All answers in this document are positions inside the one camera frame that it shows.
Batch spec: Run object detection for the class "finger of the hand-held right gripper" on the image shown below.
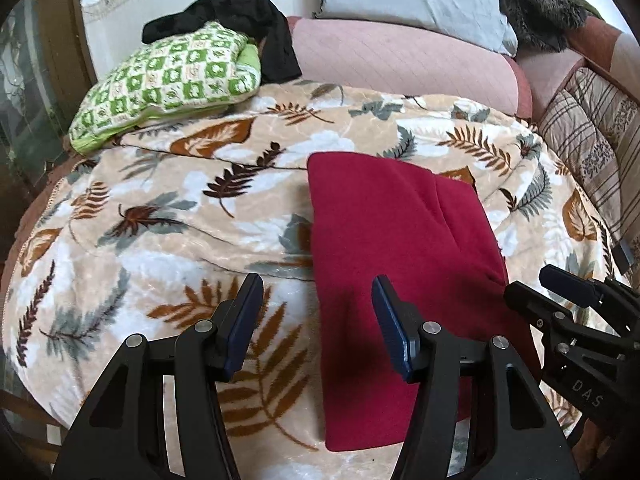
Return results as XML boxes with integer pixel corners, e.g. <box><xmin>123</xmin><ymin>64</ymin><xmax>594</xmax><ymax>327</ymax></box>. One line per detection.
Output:
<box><xmin>539</xmin><ymin>264</ymin><xmax>640</xmax><ymax>312</ymax></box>
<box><xmin>504</xmin><ymin>281</ymin><xmax>582</xmax><ymax>347</ymax></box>

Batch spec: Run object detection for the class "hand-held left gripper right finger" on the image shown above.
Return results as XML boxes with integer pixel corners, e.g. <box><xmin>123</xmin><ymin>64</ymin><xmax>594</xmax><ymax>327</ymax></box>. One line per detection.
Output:
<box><xmin>371</xmin><ymin>274</ymin><xmax>576</xmax><ymax>480</ymax></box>

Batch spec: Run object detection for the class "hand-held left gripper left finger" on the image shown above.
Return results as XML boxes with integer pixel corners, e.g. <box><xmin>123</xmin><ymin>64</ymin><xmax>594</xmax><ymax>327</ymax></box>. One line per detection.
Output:
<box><xmin>52</xmin><ymin>273</ymin><xmax>265</xmax><ymax>480</ymax></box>

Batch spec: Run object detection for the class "red shirt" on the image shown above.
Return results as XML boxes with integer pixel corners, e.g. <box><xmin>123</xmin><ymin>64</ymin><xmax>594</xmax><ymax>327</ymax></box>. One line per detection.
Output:
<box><xmin>306</xmin><ymin>151</ymin><xmax>544</xmax><ymax>454</ymax></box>

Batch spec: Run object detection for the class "striped brown cushion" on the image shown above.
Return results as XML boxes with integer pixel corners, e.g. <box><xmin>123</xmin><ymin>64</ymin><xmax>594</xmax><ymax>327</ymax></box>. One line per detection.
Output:
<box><xmin>537</xmin><ymin>67</ymin><xmax>640</xmax><ymax>262</ymax></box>

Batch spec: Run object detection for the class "leaf print blanket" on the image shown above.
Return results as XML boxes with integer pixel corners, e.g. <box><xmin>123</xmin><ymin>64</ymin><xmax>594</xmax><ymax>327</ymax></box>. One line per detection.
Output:
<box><xmin>0</xmin><ymin>80</ymin><xmax>627</xmax><ymax>480</ymax></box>

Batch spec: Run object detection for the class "pink sofa backrest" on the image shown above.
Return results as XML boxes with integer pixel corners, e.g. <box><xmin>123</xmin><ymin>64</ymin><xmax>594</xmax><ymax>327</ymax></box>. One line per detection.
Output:
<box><xmin>515</xmin><ymin>16</ymin><xmax>640</xmax><ymax>122</ymax></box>

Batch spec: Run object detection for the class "wooden stool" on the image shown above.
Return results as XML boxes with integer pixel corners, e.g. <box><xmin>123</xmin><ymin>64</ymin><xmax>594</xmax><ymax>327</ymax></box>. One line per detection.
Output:
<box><xmin>0</xmin><ymin>390</ymin><xmax>68</xmax><ymax>480</ymax></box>

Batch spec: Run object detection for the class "green white checkered pillow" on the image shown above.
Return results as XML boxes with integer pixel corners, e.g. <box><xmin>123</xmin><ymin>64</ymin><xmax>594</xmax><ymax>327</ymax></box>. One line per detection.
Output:
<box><xmin>68</xmin><ymin>21</ymin><xmax>263</xmax><ymax>157</ymax></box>

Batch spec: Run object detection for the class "dark fur-trimmed jacket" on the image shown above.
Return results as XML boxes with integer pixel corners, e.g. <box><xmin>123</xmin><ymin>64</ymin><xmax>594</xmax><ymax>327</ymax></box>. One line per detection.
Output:
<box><xmin>500</xmin><ymin>0</ymin><xmax>602</xmax><ymax>54</ymax></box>

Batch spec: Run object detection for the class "pink quilted cushion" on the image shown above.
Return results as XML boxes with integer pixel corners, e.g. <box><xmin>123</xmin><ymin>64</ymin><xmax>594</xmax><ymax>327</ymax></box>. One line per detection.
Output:
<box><xmin>286</xmin><ymin>16</ymin><xmax>534</xmax><ymax>119</ymax></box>

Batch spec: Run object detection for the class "black cloth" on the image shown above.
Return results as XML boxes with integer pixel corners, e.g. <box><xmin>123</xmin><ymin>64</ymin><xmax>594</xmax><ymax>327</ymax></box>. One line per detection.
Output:
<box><xmin>142</xmin><ymin>0</ymin><xmax>303</xmax><ymax>83</ymax></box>

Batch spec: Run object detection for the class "glass window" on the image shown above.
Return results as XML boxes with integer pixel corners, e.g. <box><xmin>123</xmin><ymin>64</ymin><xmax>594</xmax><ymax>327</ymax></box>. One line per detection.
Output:
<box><xmin>0</xmin><ymin>5</ymin><xmax>68</xmax><ymax>173</ymax></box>

